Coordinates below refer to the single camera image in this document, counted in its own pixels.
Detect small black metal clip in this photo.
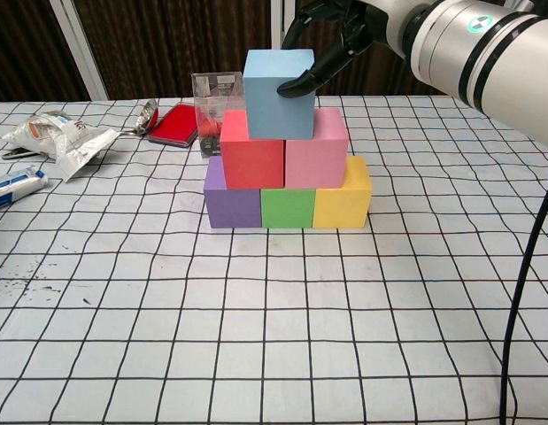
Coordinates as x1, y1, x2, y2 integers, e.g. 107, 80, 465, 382
1, 148, 38, 161

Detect red ink pad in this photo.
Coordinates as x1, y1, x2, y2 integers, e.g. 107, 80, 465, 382
147, 104, 199, 148

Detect red plastic stamp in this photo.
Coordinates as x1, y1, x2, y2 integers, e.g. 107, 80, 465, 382
197, 108, 225, 139

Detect yellow foam cube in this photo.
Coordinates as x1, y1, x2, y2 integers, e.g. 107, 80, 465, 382
312, 155, 374, 230

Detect black stamp pieces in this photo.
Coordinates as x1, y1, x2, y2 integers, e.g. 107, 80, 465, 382
199, 135, 224, 158

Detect metal spoon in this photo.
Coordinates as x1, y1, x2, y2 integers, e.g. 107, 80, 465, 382
118, 98, 159, 137

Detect pink foam cube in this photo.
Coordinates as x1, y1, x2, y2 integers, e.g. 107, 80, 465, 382
283, 108, 350, 190

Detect crumpled white snack bag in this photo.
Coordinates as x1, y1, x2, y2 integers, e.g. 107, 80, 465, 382
1, 110, 120, 183

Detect red foam cube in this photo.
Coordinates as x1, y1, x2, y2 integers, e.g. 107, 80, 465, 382
219, 110, 287, 190

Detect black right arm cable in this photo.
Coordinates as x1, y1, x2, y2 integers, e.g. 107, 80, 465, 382
498, 150, 548, 425

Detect light blue foam cube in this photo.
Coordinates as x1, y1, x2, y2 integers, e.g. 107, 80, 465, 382
243, 49, 317, 141

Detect green foam cube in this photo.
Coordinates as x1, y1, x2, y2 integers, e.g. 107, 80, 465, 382
259, 188, 317, 229

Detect white partition frame post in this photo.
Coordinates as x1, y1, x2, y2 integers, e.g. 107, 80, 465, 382
50, 0, 110, 101
270, 0, 297, 50

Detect white blue toothpaste tube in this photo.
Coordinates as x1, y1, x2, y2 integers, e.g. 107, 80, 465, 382
0, 164, 50, 214

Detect purple foam cube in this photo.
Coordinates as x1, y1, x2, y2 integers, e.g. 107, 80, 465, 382
203, 155, 262, 229

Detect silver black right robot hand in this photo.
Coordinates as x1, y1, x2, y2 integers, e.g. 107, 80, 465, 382
276, 0, 434, 98

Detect clear plastic box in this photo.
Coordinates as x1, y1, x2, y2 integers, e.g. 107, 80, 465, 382
191, 71, 247, 159

